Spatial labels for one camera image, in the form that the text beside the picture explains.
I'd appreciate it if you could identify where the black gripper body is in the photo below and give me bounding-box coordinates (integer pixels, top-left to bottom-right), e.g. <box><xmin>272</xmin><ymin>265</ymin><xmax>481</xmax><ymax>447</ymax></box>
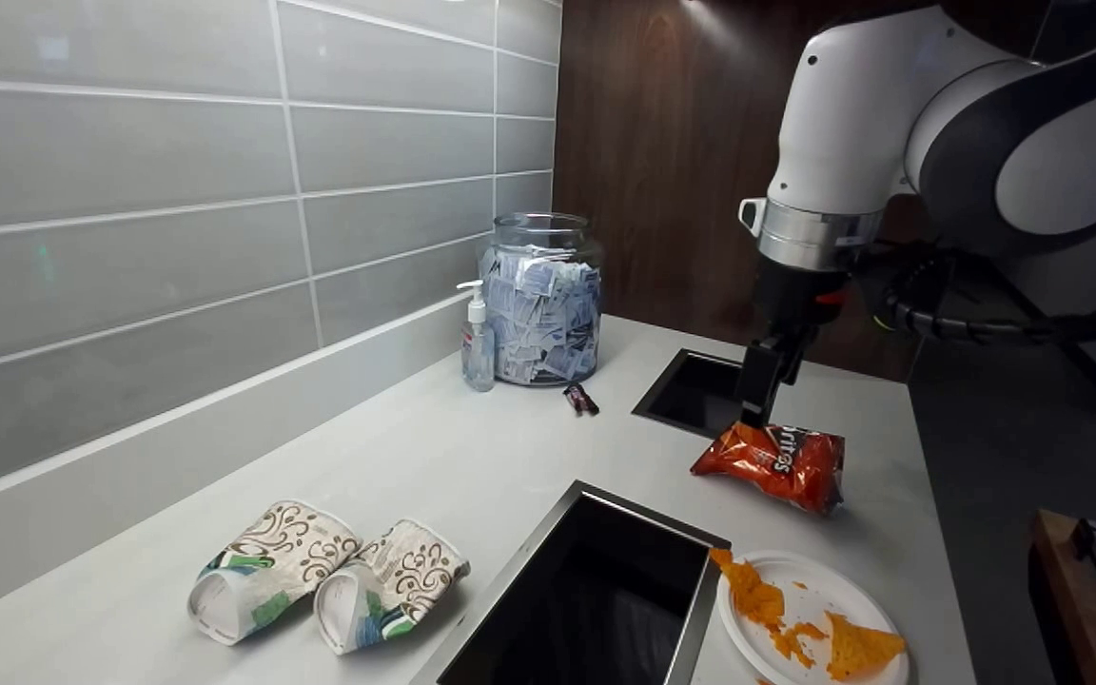
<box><xmin>751</xmin><ymin>256</ymin><xmax>853</xmax><ymax>353</ymax></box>

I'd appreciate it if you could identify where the orange chip packet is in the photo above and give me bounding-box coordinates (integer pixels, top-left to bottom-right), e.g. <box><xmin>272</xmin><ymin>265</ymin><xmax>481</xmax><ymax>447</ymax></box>
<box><xmin>686</xmin><ymin>417</ymin><xmax>853</xmax><ymax>519</ymax></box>

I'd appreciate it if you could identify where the white paper plate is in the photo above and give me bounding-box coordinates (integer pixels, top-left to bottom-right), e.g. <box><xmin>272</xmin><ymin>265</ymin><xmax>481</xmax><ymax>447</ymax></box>
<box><xmin>713</xmin><ymin>545</ymin><xmax>913</xmax><ymax>685</ymax></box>

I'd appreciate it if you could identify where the steel-framed counter opening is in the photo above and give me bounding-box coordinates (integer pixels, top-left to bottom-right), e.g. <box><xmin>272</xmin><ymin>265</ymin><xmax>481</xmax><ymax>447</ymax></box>
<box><xmin>629</xmin><ymin>344</ymin><xmax>754</xmax><ymax>441</ymax></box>
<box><xmin>409</xmin><ymin>474</ymin><xmax>735</xmax><ymax>685</ymax></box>

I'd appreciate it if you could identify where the small dark candy wrapper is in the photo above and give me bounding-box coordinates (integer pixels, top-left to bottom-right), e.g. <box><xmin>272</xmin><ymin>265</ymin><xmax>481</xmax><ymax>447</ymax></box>
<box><xmin>560</xmin><ymin>380</ymin><xmax>605</xmax><ymax>423</ymax></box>

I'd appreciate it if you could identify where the orange chip pieces heap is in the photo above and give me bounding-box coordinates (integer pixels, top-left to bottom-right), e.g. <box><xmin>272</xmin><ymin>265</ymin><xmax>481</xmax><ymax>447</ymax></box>
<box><xmin>708</xmin><ymin>545</ymin><xmax>793</xmax><ymax>637</ymax></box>

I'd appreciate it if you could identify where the glass jar of blue packets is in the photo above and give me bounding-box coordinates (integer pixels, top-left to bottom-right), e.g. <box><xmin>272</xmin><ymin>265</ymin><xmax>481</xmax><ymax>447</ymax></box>
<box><xmin>481</xmin><ymin>207</ymin><xmax>605</xmax><ymax>388</ymax></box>

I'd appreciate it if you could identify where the orange chip crumb cluster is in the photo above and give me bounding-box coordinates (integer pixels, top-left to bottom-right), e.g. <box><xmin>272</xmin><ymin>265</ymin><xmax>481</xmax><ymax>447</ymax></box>
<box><xmin>769</xmin><ymin>616</ymin><xmax>832</xmax><ymax>674</ymax></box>

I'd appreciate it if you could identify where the large triangular orange chip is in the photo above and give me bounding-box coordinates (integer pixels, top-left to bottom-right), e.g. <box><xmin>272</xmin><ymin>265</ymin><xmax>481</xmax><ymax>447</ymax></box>
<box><xmin>817</xmin><ymin>608</ymin><xmax>911</xmax><ymax>685</ymax></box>

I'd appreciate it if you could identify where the small clear spray bottle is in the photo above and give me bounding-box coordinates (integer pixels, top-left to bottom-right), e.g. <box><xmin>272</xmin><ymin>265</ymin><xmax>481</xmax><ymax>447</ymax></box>
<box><xmin>452</xmin><ymin>278</ymin><xmax>501</xmax><ymax>394</ymax></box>

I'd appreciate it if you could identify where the wooden drawer box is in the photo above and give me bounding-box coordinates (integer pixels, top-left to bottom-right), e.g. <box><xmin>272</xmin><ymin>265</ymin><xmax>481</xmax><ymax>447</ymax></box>
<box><xmin>1029</xmin><ymin>507</ymin><xmax>1096</xmax><ymax>685</ymax></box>

